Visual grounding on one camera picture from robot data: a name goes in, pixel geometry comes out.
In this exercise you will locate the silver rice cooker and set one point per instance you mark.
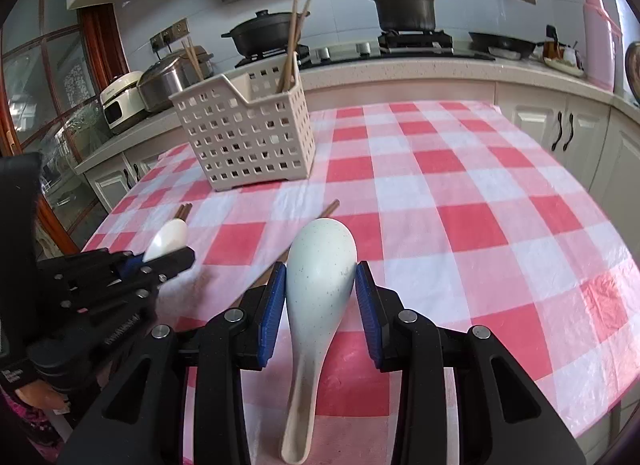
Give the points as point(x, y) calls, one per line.
point(165, 82)

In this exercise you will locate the stainless steel pot lid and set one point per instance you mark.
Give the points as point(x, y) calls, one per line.
point(633, 67)

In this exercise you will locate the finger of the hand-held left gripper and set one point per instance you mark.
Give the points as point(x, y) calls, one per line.
point(170, 262)
point(85, 262)

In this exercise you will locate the small metal dish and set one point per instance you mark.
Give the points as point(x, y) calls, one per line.
point(501, 51)

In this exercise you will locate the black wok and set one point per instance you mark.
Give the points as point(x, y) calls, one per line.
point(500, 41)

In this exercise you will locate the white ceramic soup spoon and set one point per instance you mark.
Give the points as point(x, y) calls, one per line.
point(170, 240)
point(320, 270)

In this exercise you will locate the black casserole pot with lid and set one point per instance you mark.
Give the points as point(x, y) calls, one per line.
point(260, 35)

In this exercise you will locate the black glass gas stove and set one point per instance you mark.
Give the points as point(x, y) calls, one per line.
point(350, 57)

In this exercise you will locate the pink thermos flask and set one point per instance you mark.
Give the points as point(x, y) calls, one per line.
point(600, 40)

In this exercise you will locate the white plate with food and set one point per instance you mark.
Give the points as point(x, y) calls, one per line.
point(562, 68)

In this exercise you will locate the person's left hand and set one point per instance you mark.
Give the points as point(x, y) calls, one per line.
point(42, 395)

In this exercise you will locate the wooden framed glass door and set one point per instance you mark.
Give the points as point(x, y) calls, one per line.
point(100, 40)

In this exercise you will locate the red white checkered tablecloth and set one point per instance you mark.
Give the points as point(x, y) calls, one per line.
point(475, 220)

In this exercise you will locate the white countertop cooker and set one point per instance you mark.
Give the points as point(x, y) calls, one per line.
point(122, 105)

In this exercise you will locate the white plastic utensil basket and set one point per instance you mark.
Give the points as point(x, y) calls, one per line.
point(260, 179)

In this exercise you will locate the small white jar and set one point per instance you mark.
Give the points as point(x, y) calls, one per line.
point(571, 56)

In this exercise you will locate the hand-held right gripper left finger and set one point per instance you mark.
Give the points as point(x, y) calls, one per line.
point(272, 310)

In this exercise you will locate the black stock pot with lid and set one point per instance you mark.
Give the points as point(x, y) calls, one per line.
point(405, 7)

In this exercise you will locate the triple wall power socket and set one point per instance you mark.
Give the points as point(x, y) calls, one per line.
point(170, 34)

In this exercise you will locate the person's left forearm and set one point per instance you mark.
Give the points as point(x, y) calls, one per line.
point(20, 425)

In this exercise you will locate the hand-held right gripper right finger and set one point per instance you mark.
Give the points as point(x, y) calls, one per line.
point(367, 315)

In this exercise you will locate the beige kitchen countertop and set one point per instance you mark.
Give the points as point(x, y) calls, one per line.
point(425, 71)

